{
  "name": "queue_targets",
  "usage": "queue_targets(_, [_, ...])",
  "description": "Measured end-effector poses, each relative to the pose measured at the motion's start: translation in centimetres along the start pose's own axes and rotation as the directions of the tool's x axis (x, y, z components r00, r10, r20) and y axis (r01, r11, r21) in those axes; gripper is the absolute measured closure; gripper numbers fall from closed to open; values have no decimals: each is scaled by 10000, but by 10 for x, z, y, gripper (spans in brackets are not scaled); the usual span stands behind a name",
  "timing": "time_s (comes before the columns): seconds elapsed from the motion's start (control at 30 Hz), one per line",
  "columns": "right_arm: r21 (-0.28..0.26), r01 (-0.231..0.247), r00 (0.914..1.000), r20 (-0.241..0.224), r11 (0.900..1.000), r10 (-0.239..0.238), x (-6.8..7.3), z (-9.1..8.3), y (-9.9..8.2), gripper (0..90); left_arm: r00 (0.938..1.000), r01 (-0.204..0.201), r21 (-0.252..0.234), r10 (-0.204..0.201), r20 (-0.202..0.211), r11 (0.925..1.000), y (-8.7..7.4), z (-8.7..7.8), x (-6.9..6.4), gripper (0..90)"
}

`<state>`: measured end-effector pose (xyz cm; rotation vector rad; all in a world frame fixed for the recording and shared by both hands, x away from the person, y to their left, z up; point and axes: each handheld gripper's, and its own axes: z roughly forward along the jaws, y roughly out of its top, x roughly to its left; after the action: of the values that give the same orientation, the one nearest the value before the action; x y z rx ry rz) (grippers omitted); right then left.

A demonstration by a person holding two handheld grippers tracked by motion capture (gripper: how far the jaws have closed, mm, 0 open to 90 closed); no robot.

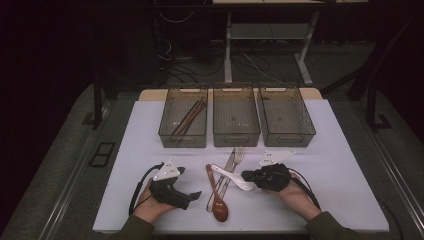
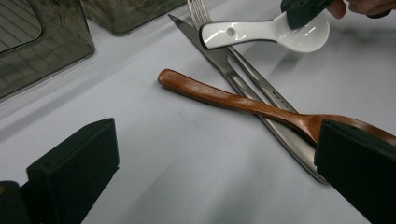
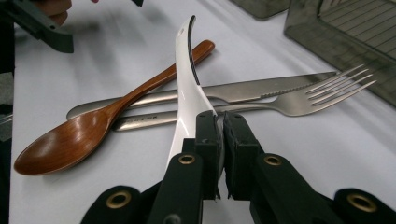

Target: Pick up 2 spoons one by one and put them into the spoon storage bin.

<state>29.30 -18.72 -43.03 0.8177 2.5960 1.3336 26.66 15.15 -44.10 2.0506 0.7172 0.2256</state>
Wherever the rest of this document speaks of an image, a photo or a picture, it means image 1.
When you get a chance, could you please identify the translucent grey plastic bin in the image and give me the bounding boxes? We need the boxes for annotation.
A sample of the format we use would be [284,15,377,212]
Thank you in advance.
[257,86,317,148]
[212,86,262,148]
[157,87,209,149]

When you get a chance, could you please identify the black metal stand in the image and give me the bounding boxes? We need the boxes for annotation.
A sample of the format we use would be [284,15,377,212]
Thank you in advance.
[81,71,113,131]
[366,66,394,133]

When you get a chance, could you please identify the steel fork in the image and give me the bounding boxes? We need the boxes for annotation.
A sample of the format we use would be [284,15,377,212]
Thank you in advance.
[218,146,247,201]

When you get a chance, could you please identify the black chopstick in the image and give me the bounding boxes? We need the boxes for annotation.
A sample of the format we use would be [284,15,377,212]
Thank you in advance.
[172,98,204,138]

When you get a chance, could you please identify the brown chopsticks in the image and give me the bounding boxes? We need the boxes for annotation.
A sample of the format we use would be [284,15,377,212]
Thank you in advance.
[171,97,203,136]

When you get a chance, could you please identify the person's left hand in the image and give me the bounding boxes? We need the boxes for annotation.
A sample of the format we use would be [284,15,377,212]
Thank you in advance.
[132,178,177,225]

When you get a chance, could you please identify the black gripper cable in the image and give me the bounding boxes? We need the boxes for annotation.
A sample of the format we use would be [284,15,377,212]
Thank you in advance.
[287,167,322,212]
[128,162,165,217]

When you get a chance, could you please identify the grey metal desk frame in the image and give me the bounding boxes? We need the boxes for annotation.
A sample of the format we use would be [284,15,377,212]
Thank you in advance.
[212,0,369,87]

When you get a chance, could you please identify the person's right hand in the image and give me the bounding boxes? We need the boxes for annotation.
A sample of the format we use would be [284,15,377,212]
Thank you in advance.
[264,181,322,222]

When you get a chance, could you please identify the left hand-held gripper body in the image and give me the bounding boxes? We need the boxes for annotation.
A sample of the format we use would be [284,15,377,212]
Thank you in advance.
[148,159,193,211]

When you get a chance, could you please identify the metal floor rail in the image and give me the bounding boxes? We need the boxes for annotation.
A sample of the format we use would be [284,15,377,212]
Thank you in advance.
[38,99,113,240]
[371,131,424,223]

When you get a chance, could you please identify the white floor cable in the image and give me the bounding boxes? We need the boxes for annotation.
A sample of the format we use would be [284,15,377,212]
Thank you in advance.
[239,51,286,85]

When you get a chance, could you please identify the brown wooden chopstick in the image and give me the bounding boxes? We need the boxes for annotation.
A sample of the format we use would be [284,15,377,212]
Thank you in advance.
[174,99,206,139]
[176,101,208,141]

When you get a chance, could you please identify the brown wooden spoon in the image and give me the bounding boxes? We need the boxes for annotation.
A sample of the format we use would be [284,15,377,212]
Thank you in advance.
[205,163,230,224]

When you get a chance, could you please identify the steel table knife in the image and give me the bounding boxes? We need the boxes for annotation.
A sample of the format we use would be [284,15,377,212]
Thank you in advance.
[206,147,236,213]

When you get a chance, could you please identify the white tablecloth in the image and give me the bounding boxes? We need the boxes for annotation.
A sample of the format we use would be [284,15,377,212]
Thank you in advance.
[92,99,390,234]

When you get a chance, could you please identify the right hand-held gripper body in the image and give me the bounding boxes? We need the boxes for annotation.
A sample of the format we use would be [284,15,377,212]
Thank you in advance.
[253,149,297,193]

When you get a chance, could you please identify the white ceramic spoon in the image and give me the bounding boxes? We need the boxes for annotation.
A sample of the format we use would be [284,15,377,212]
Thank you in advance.
[210,163,255,192]

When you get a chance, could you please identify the tangle of black floor cables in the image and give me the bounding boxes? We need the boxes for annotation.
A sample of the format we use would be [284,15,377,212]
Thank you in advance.
[154,33,291,86]

